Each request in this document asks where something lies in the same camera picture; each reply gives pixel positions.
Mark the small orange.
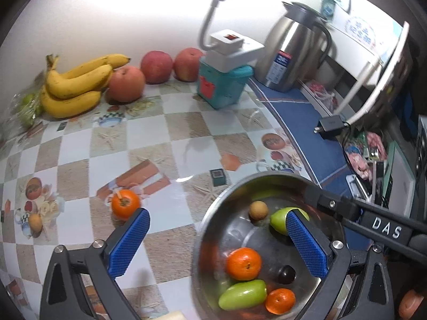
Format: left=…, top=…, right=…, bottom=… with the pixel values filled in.
left=111, top=189, right=140, bottom=221

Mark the green mango-shaped fruit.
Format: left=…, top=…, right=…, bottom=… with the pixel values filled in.
left=270, top=207, right=310, bottom=235

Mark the large orange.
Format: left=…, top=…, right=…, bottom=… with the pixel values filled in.
left=225, top=247, right=262, bottom=281

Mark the green apple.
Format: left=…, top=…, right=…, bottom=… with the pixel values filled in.
left=218, top=279, right=267, bottom=311

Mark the smartphone on stand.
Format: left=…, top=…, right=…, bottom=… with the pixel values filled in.
left=371, top=161, right=384, bottom=206

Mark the pink plastic bag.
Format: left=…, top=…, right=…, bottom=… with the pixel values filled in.
left=345, top=131, right=387, bottom=181

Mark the steel bowl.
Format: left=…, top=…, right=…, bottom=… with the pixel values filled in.
left=191, top=171, right=345, bottom=319

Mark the black power adapter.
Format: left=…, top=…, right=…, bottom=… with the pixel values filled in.
left=313, top=116, right=345, bottom=139

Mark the red apple left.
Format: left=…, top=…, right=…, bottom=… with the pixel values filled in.
left=107, top=66, right=145, bottom=103

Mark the red apple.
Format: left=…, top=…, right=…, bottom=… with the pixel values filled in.
left=140, top=51, right=173, bottom=85
left=107, top=66, right=145, bottom=103
left=173, top=48, right=204, bottom=82

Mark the yellow banana bunch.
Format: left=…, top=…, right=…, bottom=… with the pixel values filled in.
left=40, top=54, right=130, bottom=119

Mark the clear bag of green fruit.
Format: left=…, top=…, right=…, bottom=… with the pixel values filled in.
left=4, top=71, right=45, bottom=134

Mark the teal plastic box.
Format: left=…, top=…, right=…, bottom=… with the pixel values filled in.
left=197, top=56, right=253, bottom=109

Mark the red apple middle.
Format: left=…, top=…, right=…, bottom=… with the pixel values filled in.
left=140, top=51, right=173, bottom=85

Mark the red apple right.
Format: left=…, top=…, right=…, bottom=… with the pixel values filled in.
left=173, top=48, right=204, bottom=82

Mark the steel thermos kettle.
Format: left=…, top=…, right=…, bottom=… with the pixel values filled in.
left=254, top=2, right=332, bottom=93

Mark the white chair frame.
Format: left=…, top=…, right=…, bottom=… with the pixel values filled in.
left=335, top=21, right=411, bottom=126

